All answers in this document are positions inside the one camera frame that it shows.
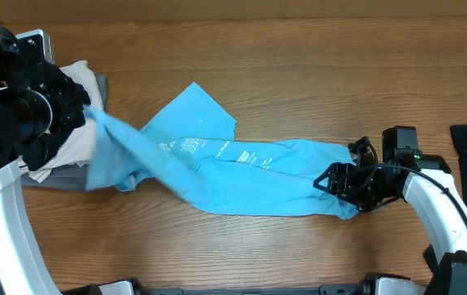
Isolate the light blue t-shirt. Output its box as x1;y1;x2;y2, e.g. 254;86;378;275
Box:
86;83;357;220

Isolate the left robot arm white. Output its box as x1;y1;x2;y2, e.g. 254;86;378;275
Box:
0;26;100;294

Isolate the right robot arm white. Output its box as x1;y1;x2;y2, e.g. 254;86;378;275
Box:
313;156;467;294

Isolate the folded beige garment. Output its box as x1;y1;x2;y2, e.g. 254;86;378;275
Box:
17;61;104;183

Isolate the folded black garment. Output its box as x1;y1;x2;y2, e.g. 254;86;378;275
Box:
19;131;71;171

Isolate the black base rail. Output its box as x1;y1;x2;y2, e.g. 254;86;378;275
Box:
135;284;359;295

